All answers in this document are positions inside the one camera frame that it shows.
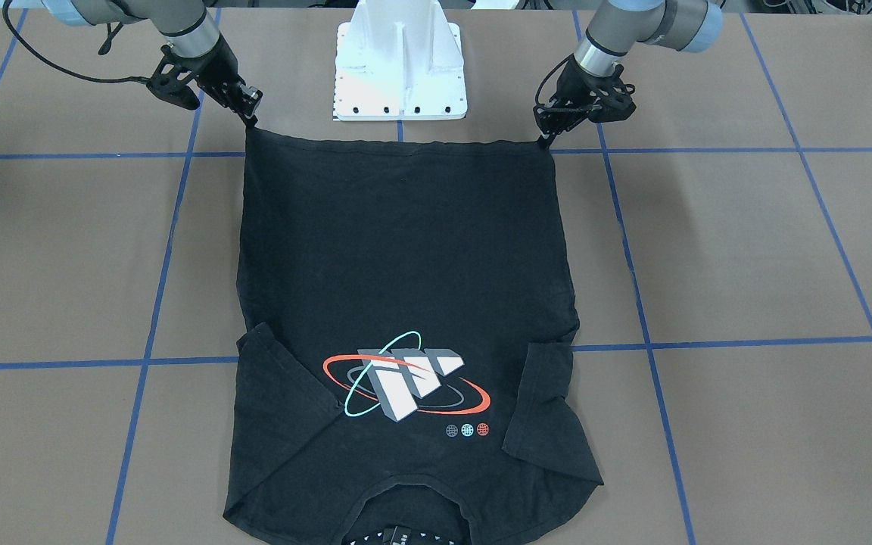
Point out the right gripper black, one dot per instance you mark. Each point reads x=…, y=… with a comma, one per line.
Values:
x=216, y=70

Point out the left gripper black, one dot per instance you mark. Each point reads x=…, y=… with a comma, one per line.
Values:
x=574, y=85

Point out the black graphic t-shirt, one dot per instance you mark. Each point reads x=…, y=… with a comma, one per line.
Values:
x=404, y=373

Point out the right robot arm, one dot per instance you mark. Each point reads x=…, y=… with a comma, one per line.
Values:
x=195, y=51

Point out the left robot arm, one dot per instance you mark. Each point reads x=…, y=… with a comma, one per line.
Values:
x=616, y=26

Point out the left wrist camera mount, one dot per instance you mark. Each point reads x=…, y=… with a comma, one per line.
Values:
x=611, y=99

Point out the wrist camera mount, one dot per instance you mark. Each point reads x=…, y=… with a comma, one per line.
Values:
x=611, y=99
x=170, y=82

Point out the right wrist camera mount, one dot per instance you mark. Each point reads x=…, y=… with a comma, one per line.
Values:
x=170, y=82

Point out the white camera stand base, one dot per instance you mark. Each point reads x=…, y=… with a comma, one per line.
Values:
x=399, y=60

